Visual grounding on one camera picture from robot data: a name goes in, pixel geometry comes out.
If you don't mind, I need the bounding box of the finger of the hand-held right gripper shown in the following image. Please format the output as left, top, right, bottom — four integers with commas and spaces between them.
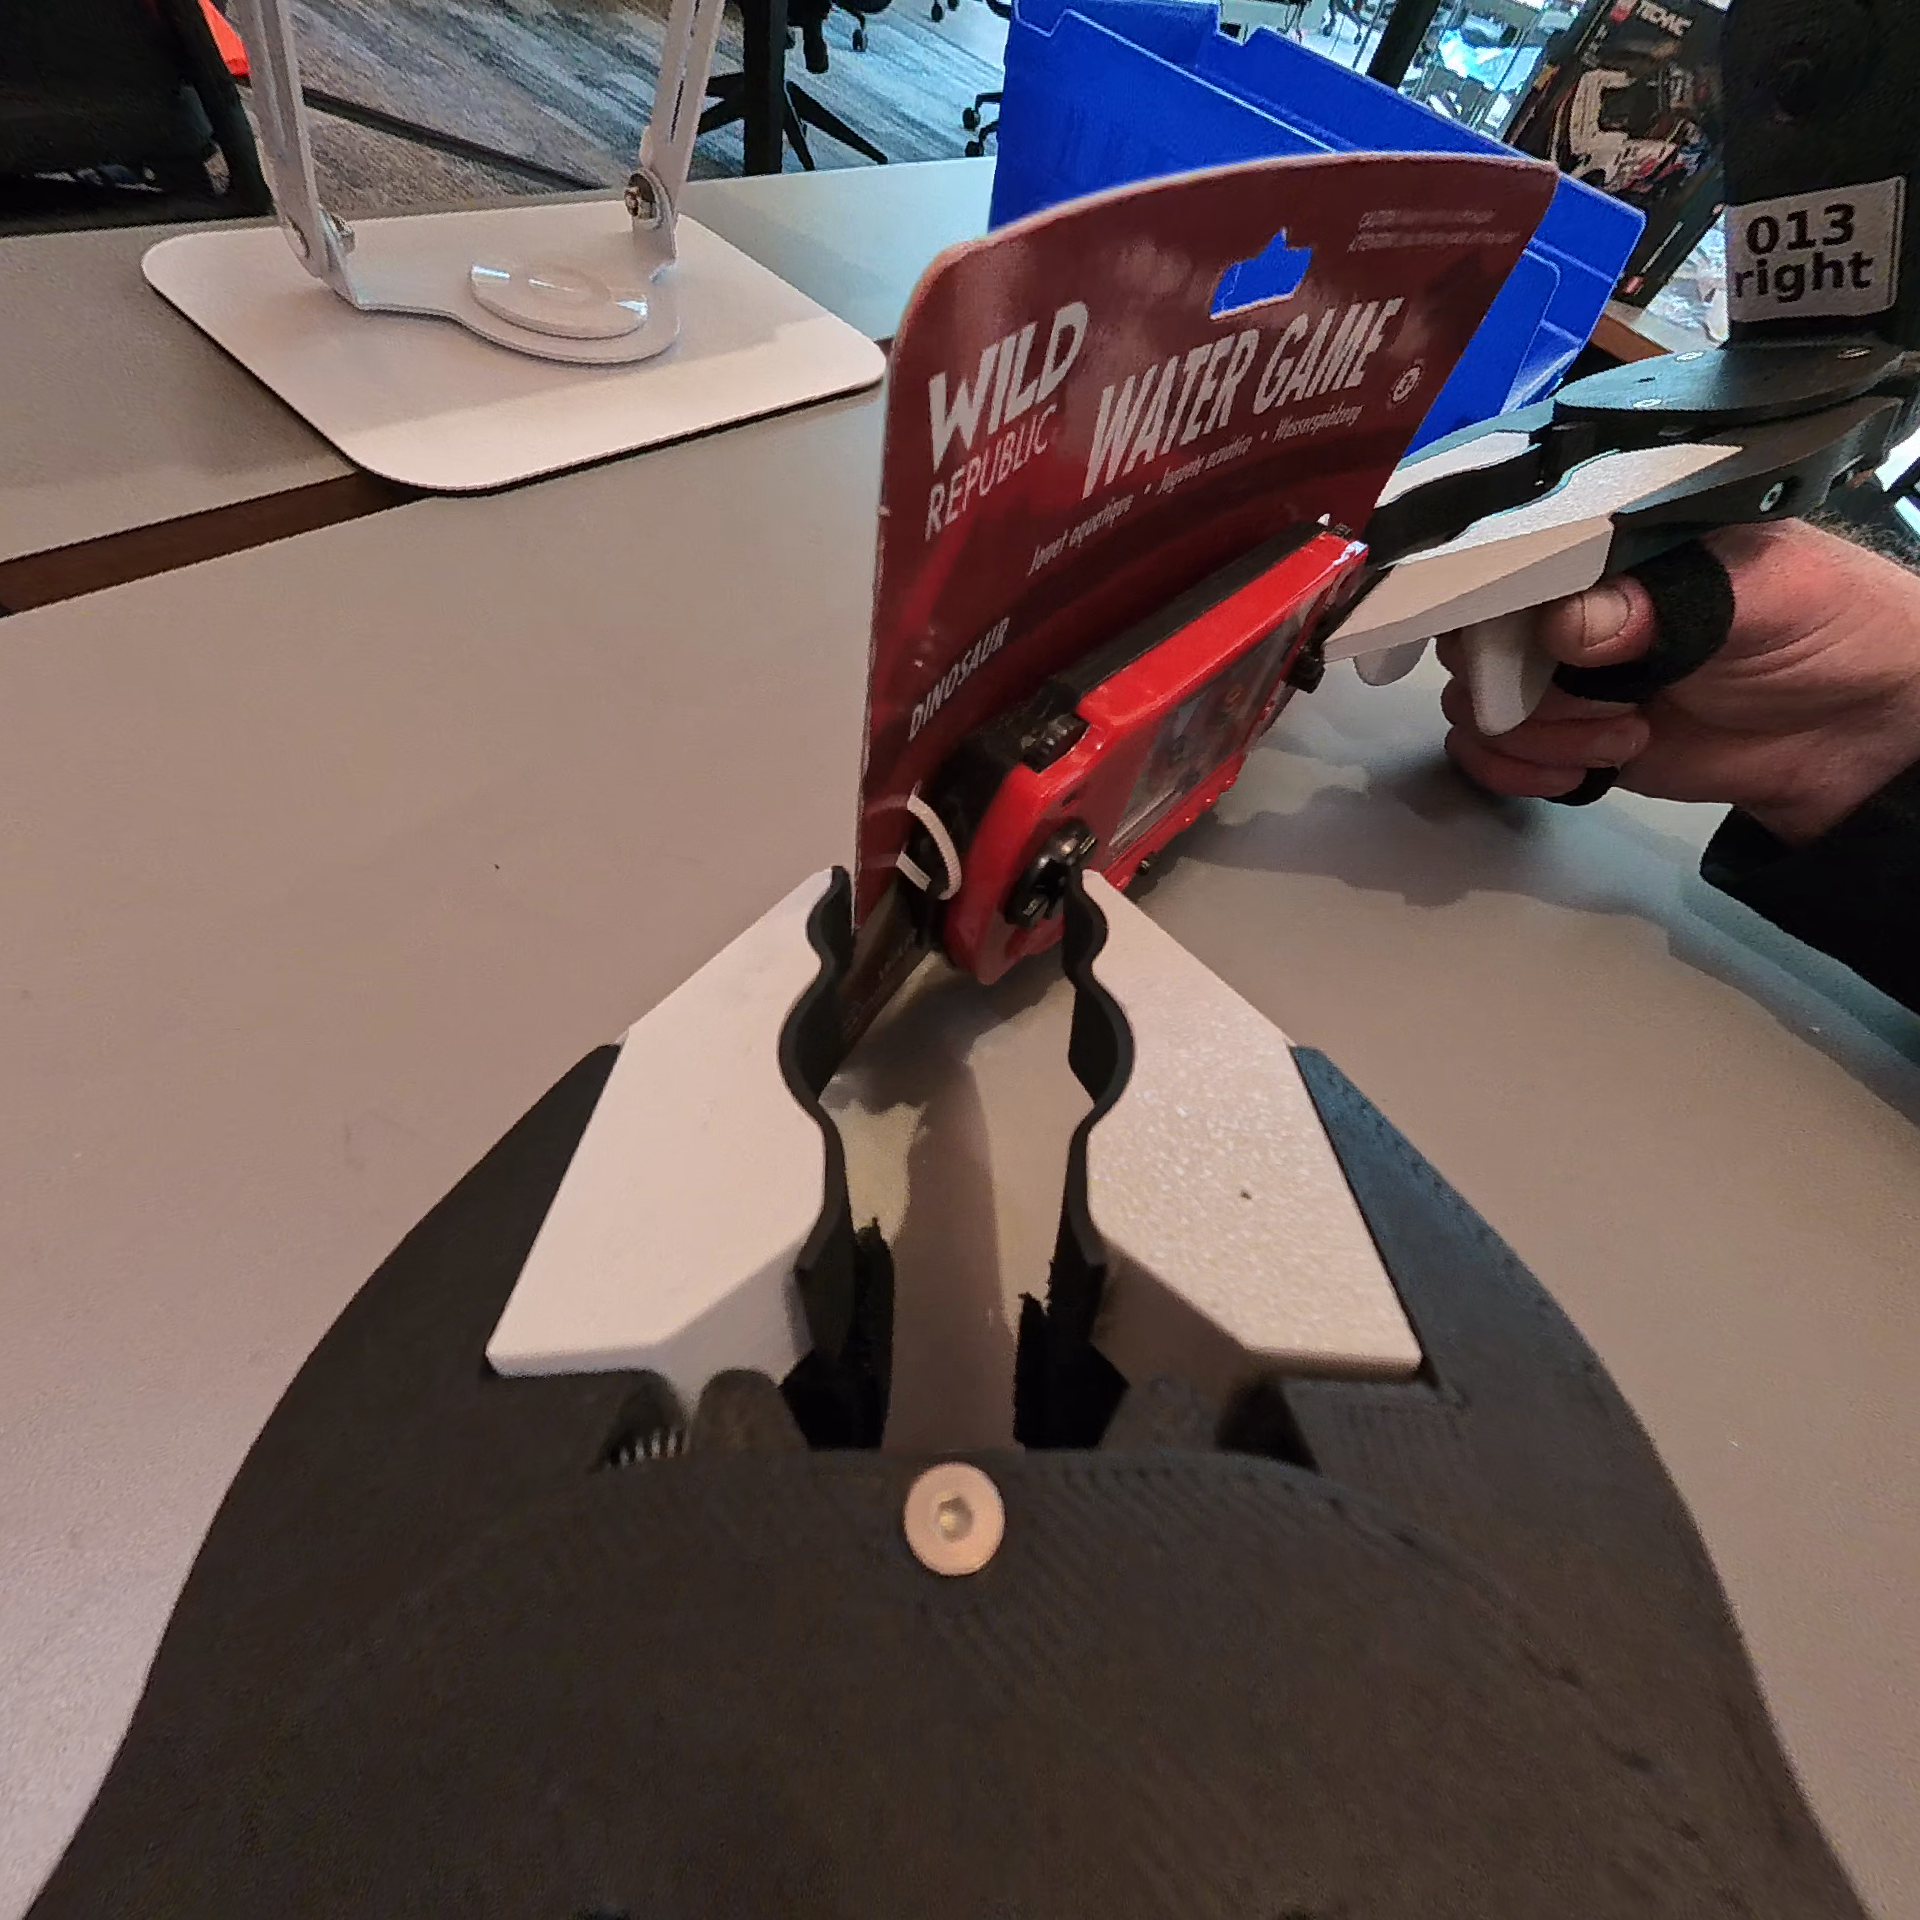
1366, 412, 1577, 577
1319, 443, 1743, 684

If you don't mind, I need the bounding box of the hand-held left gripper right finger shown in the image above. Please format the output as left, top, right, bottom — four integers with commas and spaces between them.
1015, 868, 1424, 1449

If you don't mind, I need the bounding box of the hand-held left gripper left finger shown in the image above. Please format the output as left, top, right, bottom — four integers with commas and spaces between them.
487, 868, 893, 1449

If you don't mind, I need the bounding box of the red handheld toy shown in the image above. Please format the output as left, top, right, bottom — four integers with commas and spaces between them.
832, 149, 1561, 1058

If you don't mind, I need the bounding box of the person's right hand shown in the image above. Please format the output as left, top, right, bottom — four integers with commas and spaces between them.
1440, 517, 1920, 845

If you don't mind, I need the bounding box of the toy car box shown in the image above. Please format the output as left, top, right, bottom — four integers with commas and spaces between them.
1500, 0, 1726, 294

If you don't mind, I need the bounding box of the wooden table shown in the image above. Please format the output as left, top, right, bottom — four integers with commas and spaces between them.
1589, 290, 1728, 364

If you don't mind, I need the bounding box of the blue plastic bin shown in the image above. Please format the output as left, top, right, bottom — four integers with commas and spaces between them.
988, 0, 1564, 453
1230, 28, 1648, 413

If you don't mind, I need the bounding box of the black office chair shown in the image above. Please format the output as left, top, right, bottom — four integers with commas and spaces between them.
701, 0, 889, 178

